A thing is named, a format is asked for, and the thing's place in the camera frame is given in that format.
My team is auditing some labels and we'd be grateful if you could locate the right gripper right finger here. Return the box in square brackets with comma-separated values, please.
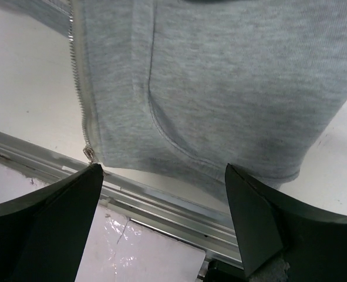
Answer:
[225, 165, 347, 281]

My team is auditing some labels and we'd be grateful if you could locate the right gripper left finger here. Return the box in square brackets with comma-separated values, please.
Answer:
[0, 164, 103, 282]

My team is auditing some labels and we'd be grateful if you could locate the grey zip-up jacket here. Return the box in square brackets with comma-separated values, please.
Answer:
[0, 1, 347, 202]

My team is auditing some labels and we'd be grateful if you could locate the aluminium table frame rail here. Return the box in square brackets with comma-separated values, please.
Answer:
[0, 132, 242, 268]

